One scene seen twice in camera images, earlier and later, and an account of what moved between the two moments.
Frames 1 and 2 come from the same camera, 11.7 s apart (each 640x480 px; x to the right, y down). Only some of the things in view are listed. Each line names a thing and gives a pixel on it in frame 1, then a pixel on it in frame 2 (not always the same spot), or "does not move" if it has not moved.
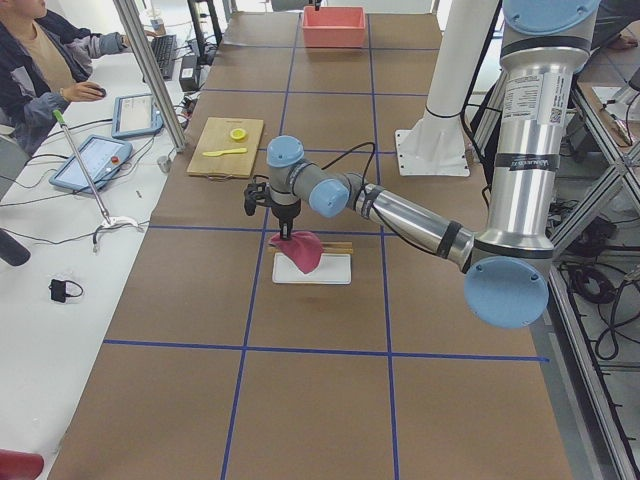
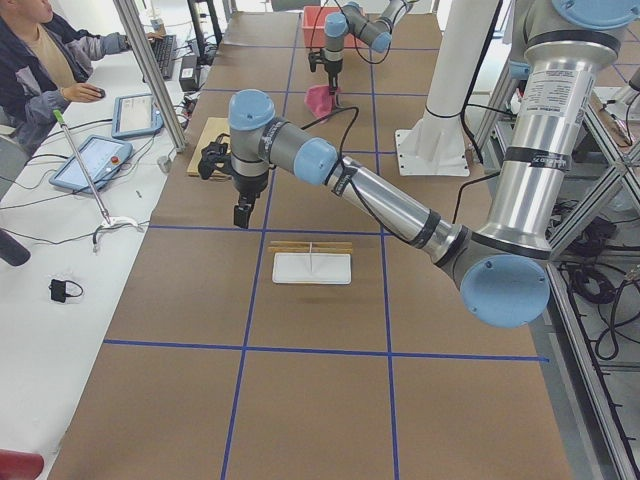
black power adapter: [189, 80] does not move
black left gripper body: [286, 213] → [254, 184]
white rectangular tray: [332, 269] does not move
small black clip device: [58, 290] does not move
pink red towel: [304, 248] → [320, 100]
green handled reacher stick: [108, 220] does not move
